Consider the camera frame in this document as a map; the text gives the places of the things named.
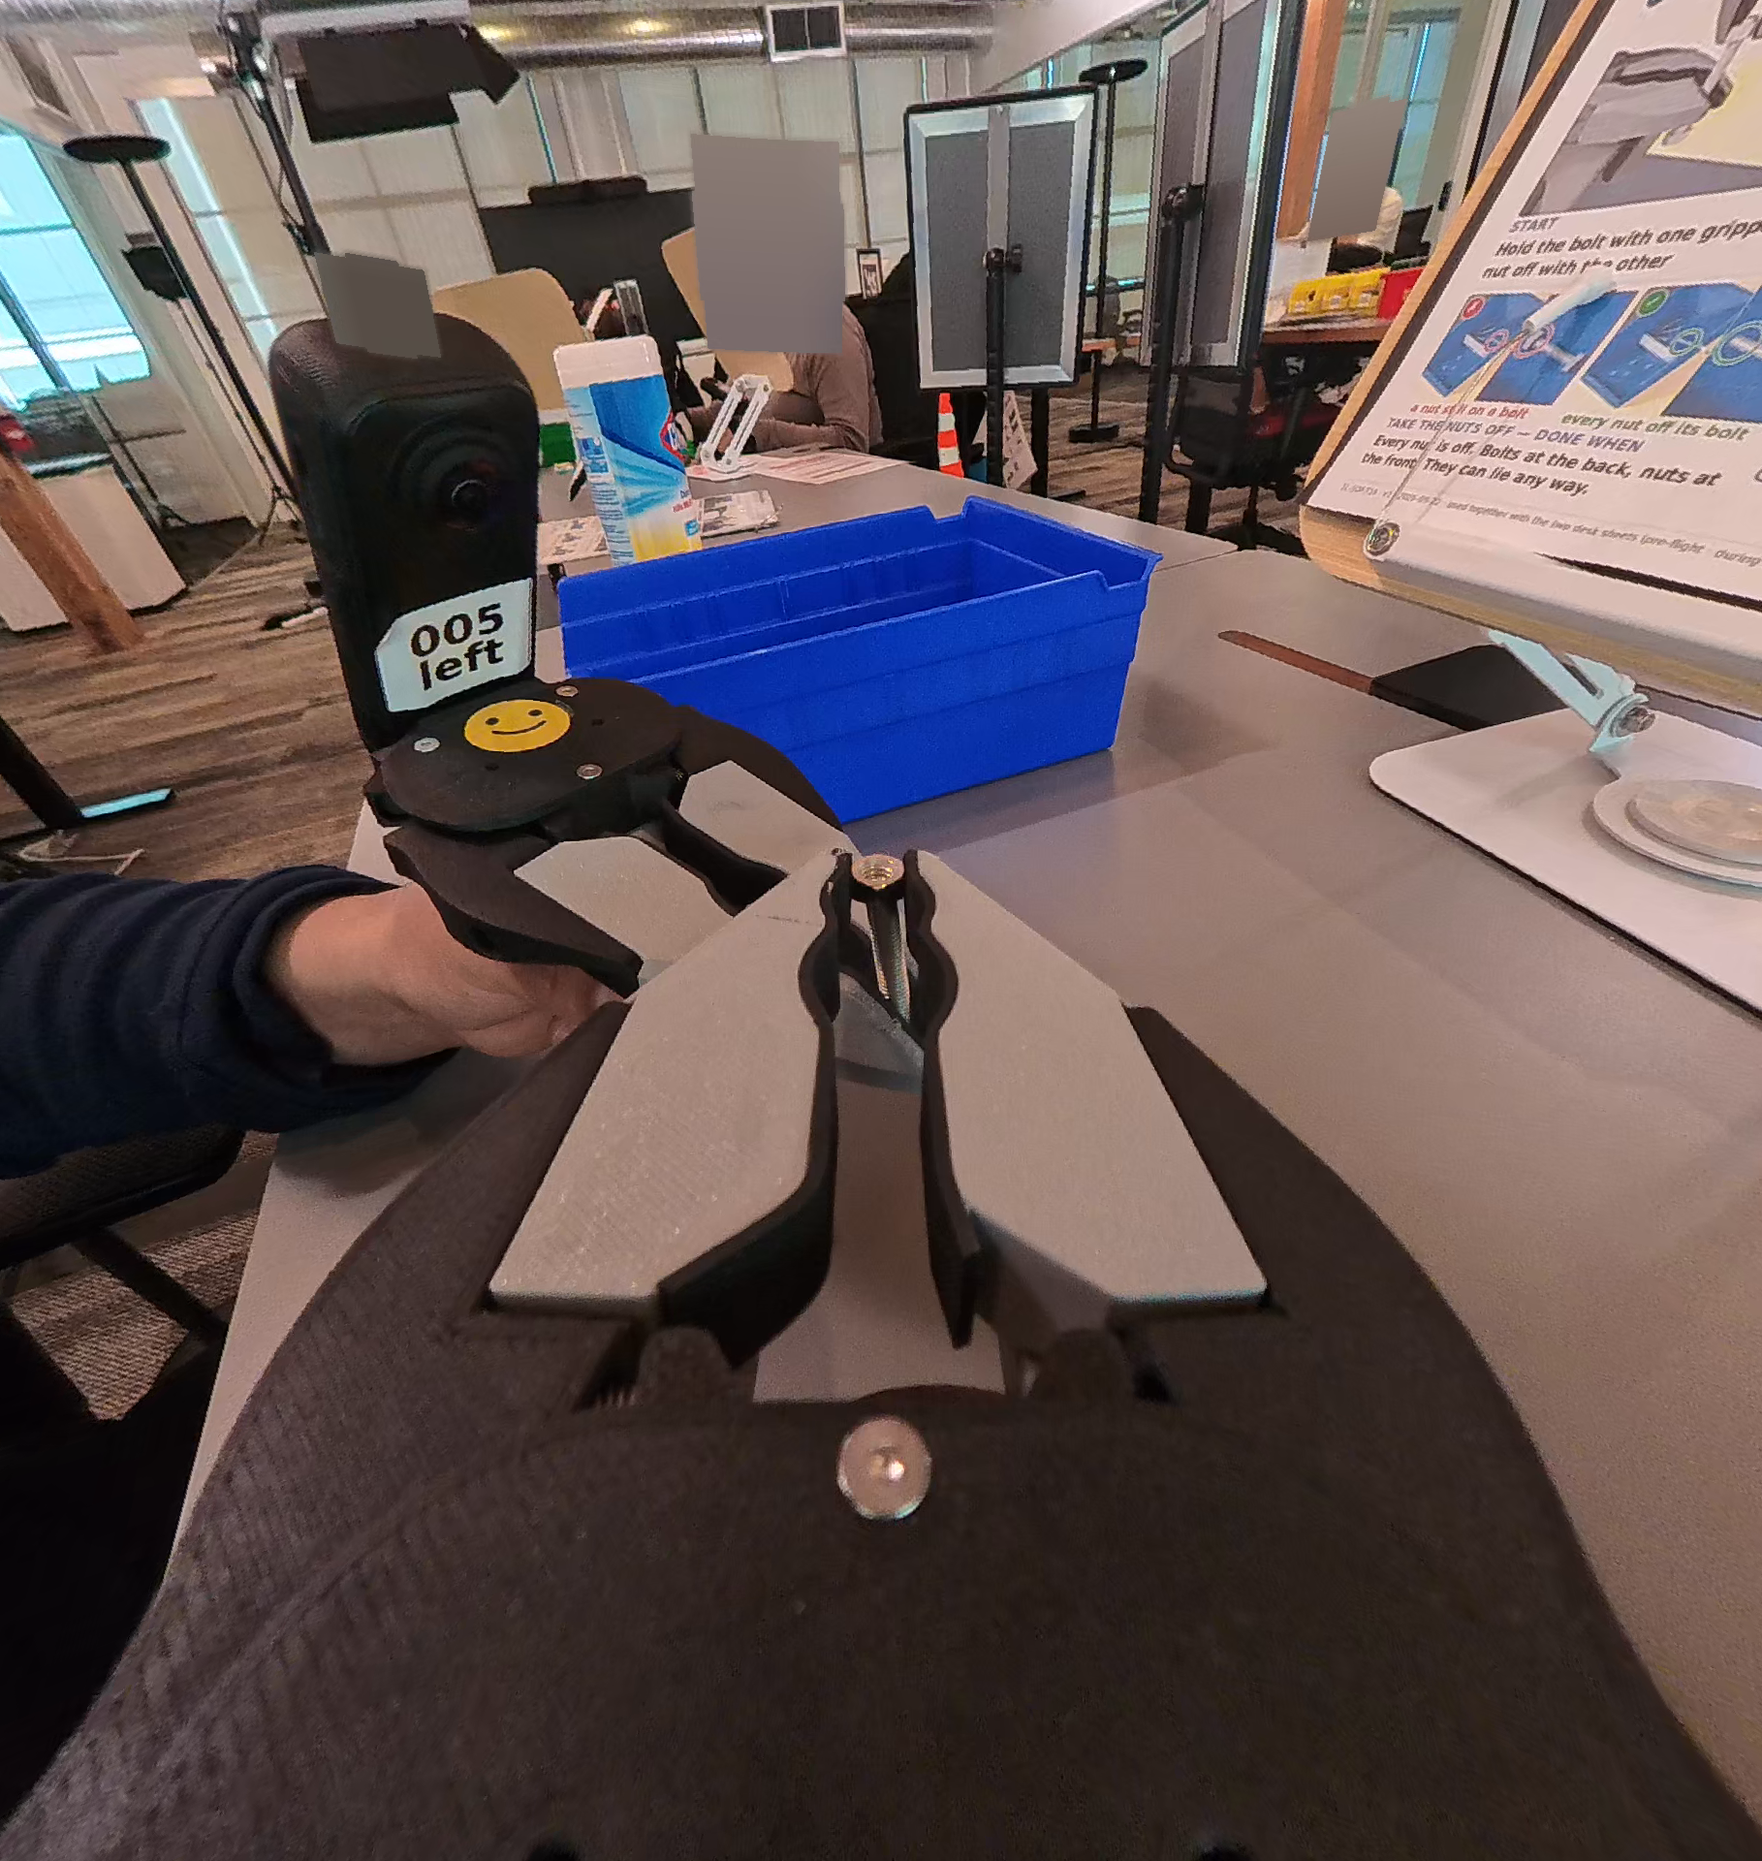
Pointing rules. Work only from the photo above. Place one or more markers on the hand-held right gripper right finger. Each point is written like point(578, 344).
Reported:
point(1079, 1150)

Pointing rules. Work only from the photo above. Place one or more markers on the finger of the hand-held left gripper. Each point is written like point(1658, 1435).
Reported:
point(605, 888)
point(750, 822)

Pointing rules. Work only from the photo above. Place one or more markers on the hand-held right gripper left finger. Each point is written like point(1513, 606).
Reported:
point(678, 1150)

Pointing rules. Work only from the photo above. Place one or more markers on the blue plastic bin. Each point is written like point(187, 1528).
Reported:
point(852, 668)

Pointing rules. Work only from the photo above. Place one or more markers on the steel hex bolt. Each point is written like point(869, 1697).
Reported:
point(887, 953)

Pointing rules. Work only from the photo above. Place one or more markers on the person's left forearm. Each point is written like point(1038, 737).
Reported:
point(96, 1002)

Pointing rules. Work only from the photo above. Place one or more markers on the person's left hand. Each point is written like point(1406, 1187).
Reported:
point(400, 1002)

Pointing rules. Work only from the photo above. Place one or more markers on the tan chair back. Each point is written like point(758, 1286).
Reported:
point(509, 341)

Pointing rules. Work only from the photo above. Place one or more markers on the printed leaflet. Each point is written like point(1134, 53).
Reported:
point(735, 512)
point(569, 539)

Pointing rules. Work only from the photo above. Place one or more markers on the disinfecting wipes canister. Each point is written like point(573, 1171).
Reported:
point(627, 452)

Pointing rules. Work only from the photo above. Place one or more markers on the black monitor screen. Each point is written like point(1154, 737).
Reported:
point(575, 248)

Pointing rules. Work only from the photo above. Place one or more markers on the white cabinet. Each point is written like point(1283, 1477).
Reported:
point(82, 553)

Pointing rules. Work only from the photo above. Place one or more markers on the white paper sheets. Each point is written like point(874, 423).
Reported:
point(817, 466)

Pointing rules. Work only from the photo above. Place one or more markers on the black studio light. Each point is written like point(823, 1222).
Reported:
point(386, 80)

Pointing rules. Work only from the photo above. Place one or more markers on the large window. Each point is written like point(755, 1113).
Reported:
point(37, 304)

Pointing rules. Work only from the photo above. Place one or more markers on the orange traffic cone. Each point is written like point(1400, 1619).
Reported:
point(951, 437)

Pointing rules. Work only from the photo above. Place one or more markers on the black floor lamp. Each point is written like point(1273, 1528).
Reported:
point(114, 149)
point(1112, 69)

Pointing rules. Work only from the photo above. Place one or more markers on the black-legged desk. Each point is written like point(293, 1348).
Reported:
point(9, 751)

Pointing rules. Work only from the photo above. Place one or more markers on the white board stand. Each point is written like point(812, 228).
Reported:
point(1493, 814)

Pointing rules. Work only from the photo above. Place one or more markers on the ceiling air vent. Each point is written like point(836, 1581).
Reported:
point(806, 29)

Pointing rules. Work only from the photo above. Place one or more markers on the black office chair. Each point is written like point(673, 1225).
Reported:
point(1231, 437)

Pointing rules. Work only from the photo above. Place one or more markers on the framed grey panel on stand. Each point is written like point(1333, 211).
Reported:
point(1231, 174)
point(996, 231)

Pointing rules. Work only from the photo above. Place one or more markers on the yellow parts bins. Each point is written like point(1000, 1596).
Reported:
point(1331, 294)

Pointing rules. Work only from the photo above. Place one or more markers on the instruction sheet on stand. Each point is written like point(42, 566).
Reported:
point(1441, 285)

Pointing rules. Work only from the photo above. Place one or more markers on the printed instruction sheet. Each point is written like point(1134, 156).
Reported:
point(1623, 423)

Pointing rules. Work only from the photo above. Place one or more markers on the white frame bracket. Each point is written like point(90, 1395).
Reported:
point(728, 425)

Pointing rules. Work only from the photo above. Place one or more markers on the wooden post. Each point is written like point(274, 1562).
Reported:
point(37, 539)

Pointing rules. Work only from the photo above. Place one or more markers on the silver air duct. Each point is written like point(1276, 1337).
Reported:
point(605, 29)

